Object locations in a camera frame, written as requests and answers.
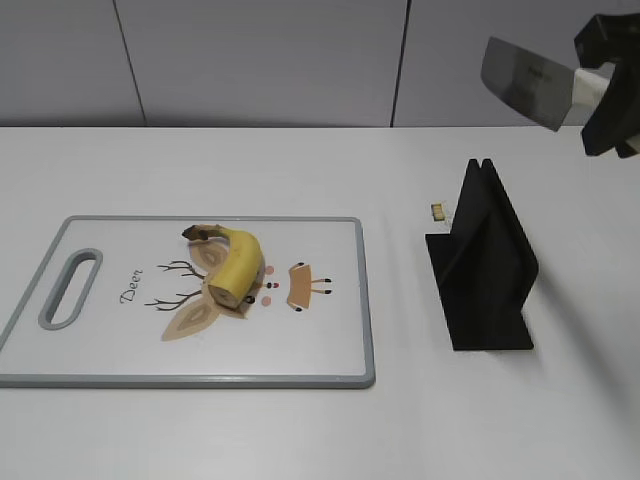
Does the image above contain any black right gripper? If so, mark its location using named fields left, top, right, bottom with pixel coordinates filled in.
left=574, top=13, right=639, bottom=159

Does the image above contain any yellow banana with stem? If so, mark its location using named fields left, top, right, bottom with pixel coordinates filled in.
left=182, top=224, right=263, bottom=309

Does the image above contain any black knife stand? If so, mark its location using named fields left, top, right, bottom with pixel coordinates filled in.
left=425, top=158, right=539, bottom=351

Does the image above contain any cleaver knife with white handle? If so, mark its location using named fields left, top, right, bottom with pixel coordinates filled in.
left=481, top=36, right=609, bottom=132

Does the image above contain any small banana piece on table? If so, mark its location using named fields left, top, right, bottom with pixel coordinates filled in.
left=431, top=203, right=446, bottom=222

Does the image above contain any white grey-rimmed cutting board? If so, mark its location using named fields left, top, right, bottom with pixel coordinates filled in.
left=1, top=215, right=375, bottom=389

